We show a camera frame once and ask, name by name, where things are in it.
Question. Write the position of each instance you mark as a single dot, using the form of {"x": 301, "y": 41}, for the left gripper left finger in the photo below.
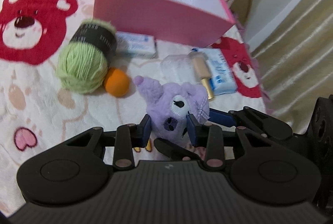
{"x": 130, "y": 136}

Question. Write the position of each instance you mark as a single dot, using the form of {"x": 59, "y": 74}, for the pink cardboard box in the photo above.
{"x": 190, "y": 22}

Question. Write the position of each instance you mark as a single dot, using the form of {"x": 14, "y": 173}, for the blue white tissue pack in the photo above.
{"x": 135, "y": 45}

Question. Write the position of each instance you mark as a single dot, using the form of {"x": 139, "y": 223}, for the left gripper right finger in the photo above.
{"x": 211, "y": 138}

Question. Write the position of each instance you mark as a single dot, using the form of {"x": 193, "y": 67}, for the beige curtain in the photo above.
{"x": 296, "y": 67}

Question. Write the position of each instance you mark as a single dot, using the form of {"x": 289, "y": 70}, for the purple plush toy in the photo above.
{"x": 169, "y": 104}

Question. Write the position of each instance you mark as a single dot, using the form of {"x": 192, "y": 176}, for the bear print fleece blanket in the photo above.
{"x": 32, "y": 100}

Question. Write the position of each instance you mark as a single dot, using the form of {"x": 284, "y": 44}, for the clear plastic bag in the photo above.
{"x": 178, "y": 69}

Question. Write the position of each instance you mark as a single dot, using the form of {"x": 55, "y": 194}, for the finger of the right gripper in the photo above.
{"x": 221, "y": 118}
{"x": 174, "y": 152}

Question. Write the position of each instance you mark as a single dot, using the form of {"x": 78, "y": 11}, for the green yarn ball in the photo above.
{"x": 84, "y": 62}

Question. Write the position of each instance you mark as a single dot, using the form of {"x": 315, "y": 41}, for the orange makeup sponge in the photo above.
{"x": 116, "y": 82}

